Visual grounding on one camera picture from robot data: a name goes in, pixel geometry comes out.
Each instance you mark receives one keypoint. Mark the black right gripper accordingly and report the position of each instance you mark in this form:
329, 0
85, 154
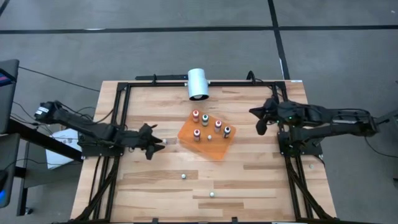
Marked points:
278, 112

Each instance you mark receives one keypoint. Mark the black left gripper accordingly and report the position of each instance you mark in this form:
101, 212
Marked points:
136, 140

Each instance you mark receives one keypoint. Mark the large black food coloring bottle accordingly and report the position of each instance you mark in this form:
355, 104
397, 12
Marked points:
227, 132

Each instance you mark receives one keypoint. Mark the large pink food coloring bottle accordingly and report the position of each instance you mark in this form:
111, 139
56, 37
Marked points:
218, 127

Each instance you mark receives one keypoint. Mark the large red food coloring bottle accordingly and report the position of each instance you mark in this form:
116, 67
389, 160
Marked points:
196, 136

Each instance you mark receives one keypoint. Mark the large orange food coloring bottle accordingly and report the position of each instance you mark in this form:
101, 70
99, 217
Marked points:
195, 116

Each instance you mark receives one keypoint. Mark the large green food coloring bottle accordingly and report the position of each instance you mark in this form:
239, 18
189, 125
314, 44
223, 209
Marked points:
205, 120

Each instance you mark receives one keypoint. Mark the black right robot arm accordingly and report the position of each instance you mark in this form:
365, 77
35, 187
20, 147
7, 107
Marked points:
326, 118

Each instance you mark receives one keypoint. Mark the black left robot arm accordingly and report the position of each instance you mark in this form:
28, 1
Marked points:
81, 126

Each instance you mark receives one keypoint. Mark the orange translucent plastic tray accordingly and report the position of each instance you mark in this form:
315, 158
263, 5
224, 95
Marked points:
211, 149

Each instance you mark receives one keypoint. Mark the black bar behind table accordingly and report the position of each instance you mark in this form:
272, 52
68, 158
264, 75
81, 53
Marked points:
161, 76

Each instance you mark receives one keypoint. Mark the cylindrical lamp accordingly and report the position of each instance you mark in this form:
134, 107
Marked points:
198, 84

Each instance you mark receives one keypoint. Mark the white paper sheet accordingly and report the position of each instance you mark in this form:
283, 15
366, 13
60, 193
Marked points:
62, 155

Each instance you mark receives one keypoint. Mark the grey monitor back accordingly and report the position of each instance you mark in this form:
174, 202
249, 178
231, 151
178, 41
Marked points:
7, 168
7, 102

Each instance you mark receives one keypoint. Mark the black aluminium table frame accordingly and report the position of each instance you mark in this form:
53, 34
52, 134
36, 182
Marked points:
236, 84

